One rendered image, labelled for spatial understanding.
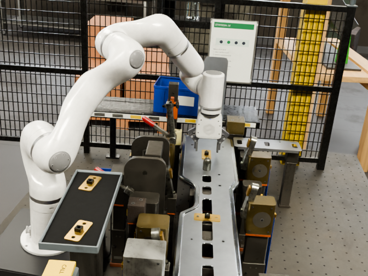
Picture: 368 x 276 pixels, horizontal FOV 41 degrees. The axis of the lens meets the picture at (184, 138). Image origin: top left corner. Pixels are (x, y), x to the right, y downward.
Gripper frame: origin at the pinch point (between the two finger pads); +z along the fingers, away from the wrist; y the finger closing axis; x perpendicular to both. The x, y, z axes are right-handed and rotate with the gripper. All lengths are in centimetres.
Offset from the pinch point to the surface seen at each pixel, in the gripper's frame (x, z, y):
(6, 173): 150, 103, -146
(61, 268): -95, -13, -33
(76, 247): -88, -13, -31
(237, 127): 23.4, -0.2, 13.7
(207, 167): -14.2, 1.4, 0.1
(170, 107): -1.7, -16.9, -15.5
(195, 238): -58, 3, -4
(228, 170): -12.1, 3.0, 8.3
